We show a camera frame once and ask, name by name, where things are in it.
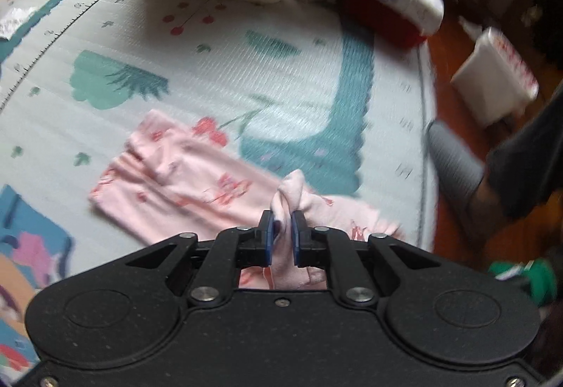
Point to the white red print bag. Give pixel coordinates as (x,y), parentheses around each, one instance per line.
(492,79)

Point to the red folded cloth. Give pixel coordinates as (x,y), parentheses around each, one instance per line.
(382,17)

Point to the cartoon printed play mat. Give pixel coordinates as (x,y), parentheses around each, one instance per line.
(176,61)

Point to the green white cloth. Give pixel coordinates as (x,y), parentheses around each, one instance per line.
(528,279)

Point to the person's dark shorts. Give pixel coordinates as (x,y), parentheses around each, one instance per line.
(528,167)

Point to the grey slipper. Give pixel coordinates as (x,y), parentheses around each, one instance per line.
(453,162)

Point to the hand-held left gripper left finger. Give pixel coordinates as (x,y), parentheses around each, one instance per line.
(268,237)

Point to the pink butterfly print garment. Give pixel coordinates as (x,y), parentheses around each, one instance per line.
(176,189)

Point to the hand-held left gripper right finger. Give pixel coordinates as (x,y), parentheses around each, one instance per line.
(297,237)

